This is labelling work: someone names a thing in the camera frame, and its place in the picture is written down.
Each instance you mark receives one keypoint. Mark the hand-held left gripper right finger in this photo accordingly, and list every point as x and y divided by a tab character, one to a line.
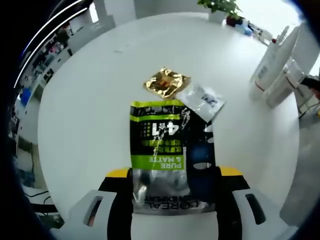
230	212

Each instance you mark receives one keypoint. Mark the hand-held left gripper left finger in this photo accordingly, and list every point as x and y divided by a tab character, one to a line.
117	212

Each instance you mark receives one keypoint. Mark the small white skincare bottle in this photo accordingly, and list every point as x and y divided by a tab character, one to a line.
280	90

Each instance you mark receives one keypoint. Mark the white skincare tube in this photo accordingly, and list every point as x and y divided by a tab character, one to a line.
291	47

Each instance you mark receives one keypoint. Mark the white skincare bottle red collar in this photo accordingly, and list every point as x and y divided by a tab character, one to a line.
263	70

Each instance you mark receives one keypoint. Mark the green and black skincare sachet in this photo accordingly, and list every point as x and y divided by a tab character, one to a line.
160	150

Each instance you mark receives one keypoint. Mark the silver skincare sachet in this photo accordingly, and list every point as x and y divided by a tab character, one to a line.
202	100

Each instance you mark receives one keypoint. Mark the gold skincare sachet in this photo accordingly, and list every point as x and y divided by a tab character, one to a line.
165	82

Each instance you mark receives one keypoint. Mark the blue object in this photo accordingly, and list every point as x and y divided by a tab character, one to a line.
243	29

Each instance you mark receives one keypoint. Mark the small red object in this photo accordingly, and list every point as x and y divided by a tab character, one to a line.
233	20

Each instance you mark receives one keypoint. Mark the potted green plant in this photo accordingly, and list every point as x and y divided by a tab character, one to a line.
217	10

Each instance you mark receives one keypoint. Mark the blue bin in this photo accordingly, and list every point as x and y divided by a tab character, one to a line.
26	97

